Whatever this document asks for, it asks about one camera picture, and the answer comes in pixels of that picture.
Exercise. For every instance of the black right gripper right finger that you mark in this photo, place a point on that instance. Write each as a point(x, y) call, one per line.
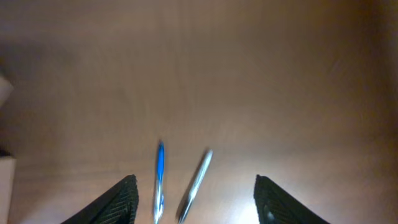
point(275, 205)

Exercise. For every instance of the brown cardboard box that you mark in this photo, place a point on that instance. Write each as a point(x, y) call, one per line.
point(7, 163)

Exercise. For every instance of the blue pen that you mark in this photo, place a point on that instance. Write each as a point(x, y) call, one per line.
point(158, 189)

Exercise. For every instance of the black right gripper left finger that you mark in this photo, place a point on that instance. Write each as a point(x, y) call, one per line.
point(117, 205)

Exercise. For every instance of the black marker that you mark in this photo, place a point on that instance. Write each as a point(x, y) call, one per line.
point(194, 185)

